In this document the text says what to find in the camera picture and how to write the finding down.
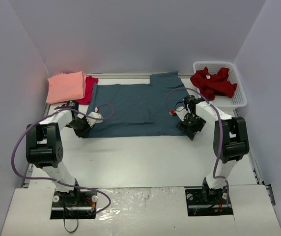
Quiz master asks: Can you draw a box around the teal blue t shirt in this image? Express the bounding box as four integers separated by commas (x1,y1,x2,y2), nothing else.
87,72,188,138

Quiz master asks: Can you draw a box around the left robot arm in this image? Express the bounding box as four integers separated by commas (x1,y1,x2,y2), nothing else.
26,101,94,206

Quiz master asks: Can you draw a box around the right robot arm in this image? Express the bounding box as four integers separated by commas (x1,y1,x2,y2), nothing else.
175,95,250,203

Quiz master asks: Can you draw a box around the folded salmon pink t shirt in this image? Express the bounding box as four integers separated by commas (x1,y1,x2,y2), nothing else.
46,71,86,104

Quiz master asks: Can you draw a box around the crumpled dark red t shirt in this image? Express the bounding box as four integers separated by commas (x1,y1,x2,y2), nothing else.
190,67,237,101

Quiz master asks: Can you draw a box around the folded magenta t shirt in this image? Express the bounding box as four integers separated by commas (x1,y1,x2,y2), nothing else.
77,76,99,105

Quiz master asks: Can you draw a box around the white perforated plastic basket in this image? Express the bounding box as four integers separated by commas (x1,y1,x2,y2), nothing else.
193,61,247,111

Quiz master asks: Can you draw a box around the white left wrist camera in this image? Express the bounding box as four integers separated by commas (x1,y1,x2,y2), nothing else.
86,112,104,126

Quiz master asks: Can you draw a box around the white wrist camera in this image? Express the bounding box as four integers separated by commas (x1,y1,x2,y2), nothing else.
86,112,104,126
170,103,188,120

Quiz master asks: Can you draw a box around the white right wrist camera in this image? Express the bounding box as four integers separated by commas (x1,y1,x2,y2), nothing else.
170,103,188,120

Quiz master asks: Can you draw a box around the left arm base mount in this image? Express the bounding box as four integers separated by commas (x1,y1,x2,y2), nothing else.
50,190,98,220

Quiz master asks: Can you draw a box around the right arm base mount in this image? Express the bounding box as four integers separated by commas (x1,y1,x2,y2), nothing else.
185,186,233,217

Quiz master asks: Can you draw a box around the aluminium table edge rail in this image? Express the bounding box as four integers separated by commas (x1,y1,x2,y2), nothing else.
232,108,264,185

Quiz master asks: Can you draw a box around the black thin floor cable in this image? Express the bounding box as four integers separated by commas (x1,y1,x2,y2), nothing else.
63,217,79,233

